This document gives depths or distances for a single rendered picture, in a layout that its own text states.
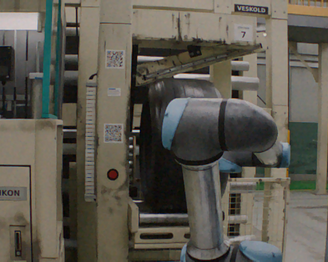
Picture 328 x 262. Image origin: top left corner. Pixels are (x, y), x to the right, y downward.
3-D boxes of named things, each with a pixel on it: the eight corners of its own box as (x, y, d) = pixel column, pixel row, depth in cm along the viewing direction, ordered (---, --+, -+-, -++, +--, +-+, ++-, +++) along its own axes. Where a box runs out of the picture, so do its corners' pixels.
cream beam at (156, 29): (129, 39, 218) (129, 7, 217) (123, 47, 243) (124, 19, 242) (257, 47, 227) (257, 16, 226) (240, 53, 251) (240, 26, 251)
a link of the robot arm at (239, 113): (277, 92, 100) (291, 138, 146) (225, 92, 104) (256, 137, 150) (274, 147, 99) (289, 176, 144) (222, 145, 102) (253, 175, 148)
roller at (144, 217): (135, 221, 194) (136, 224, 189) (135, 209, 193) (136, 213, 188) (221, 219, 199) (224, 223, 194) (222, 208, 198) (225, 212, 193)
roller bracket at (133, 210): (130, 232, 185) (131, 207, 185) (121, 214, 224) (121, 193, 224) (139, 232, 186) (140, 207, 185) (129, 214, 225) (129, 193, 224)
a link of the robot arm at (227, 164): (250, 172, 141) (252, 134, 142) (213, 171, 145) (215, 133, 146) (254, 174, 148) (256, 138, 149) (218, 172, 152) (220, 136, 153)
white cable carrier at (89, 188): (85, 201, 194) (86, 79, 192) (85, 199, 199) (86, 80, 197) (96, 201, 195) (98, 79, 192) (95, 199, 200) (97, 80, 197)
